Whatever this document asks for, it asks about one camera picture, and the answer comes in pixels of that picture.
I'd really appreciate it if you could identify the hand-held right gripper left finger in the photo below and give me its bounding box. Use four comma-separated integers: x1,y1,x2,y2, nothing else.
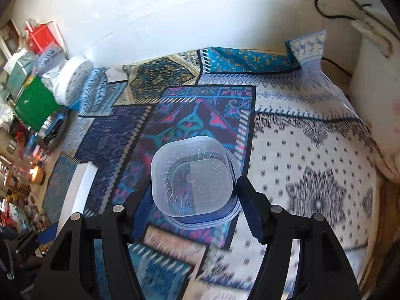
36,190,157,300

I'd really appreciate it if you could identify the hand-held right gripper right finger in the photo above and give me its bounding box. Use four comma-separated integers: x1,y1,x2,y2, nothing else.
236,176,360,300

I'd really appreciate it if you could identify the clear plastic container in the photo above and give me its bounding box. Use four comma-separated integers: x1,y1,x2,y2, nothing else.
151,136,243,227

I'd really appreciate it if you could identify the large flat white box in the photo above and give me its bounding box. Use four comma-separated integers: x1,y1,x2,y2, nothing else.
70,161,97,219

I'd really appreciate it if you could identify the patterned blue patchwork tablecloth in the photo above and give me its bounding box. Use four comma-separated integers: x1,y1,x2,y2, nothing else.
40,29,380,300

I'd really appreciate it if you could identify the blue foil packet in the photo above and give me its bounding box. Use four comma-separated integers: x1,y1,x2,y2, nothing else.
39,112,68,141

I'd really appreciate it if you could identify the white round perforated appliance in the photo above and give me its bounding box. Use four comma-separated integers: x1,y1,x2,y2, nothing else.
51,54,94,107

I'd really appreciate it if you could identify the green box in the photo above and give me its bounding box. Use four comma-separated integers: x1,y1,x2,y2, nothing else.
14,76,61,132

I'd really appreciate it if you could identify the white rice cooker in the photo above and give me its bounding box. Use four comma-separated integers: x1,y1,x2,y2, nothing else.
348,15,400,179

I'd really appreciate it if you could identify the red box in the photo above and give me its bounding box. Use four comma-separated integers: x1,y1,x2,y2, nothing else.
24,22,61,54

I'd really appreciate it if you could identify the black cable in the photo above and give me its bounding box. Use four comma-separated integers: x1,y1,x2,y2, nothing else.
315,0,372,21
322,57,354,76

